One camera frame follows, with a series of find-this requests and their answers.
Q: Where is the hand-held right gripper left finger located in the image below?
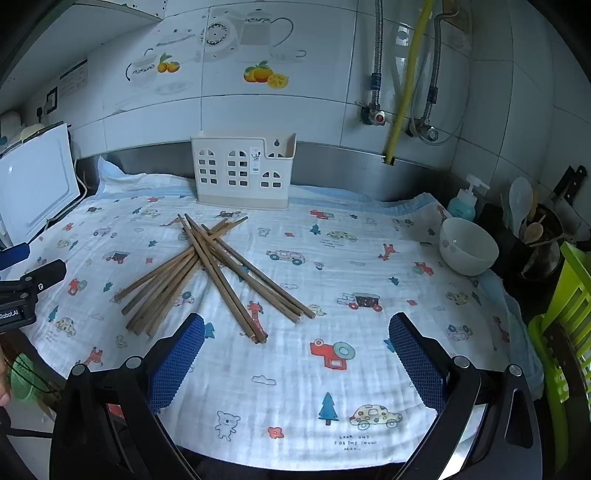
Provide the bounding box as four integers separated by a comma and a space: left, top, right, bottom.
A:
48, 313, 206, 480

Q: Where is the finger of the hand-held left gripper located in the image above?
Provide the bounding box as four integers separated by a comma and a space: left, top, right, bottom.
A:
0, 258, 68, 303
0, 242, 31, 273

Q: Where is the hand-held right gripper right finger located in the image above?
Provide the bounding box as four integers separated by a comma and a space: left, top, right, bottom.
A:
388, 312, 543, 480

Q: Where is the bunch of wooden chopsticks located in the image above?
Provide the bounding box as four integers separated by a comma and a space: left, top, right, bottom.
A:
113, 213, 317, 344

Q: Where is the white plastic utensil holder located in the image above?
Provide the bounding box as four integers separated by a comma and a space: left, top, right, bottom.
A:
191, 132, 297, 210

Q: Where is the green plastic basin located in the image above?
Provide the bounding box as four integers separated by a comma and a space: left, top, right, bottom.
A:
9, 353, 40, 402

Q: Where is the white microwave oven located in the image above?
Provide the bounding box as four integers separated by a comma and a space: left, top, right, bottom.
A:
0, 121, 83, 245

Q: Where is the white bowl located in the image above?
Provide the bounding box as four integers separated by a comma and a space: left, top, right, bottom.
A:
438, 218, 500, 277

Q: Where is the small white appliance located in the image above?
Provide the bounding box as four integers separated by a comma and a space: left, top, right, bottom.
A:
0, 111, 24, 139

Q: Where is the white cartoon printed cloth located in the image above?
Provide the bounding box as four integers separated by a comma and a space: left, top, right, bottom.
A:
18, 157, 546, 464

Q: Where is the dark utensil pot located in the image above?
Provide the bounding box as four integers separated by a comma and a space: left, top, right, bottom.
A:
519, 203, 566, 282

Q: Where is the blue soap pump bottle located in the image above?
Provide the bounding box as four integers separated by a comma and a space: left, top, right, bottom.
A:
447, 174, 490, 221

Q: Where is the green plastic dish rack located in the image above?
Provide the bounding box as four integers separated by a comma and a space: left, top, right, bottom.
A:
526, 240, 591, 462

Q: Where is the white rice spoon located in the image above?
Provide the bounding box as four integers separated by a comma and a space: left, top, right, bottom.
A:
508, 176, 534, 232

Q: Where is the metal angle valve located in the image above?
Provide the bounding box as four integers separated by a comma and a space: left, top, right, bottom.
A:
406, 117, 439, 141

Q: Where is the red knob metal valve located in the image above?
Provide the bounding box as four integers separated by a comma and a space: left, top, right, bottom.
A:
359, 104, 387, 126

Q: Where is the white power cable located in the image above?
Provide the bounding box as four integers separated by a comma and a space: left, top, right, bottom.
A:
69, 134, 100, 199

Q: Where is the white wall notice sticker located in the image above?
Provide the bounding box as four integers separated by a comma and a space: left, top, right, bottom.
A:
59, 58, 89, 97

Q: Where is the black handled knife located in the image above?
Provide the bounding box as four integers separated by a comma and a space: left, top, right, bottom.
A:
551, 165, 588, 208

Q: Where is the wall cabinet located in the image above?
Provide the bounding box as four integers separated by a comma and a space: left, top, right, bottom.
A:
28, 0, 162, 51

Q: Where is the yellow gas hose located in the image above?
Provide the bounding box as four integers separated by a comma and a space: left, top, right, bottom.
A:
383, 0, 435, 167

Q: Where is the braided metal hose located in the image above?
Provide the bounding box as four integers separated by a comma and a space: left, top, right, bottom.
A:
369, 0, 386, 112
427, 11, 458, 134

